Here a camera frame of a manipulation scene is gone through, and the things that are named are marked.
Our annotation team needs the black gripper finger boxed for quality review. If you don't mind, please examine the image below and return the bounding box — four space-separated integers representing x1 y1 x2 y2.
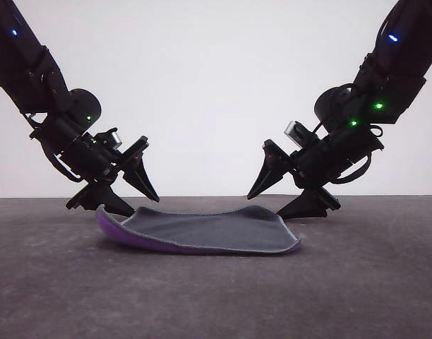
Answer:
121 149 161 203
246 147 292 201
73 183 137 218
276 189 330 220

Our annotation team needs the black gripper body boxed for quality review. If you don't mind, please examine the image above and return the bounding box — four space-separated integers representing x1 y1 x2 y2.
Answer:
262 125 385 212
30 118 150 210

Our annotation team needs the purple towel with grey hem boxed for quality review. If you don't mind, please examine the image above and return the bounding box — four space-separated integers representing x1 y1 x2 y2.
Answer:
95 203 304 257

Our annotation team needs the grey table cloth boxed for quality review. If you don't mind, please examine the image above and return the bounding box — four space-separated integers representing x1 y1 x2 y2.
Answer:
0 195 432 339

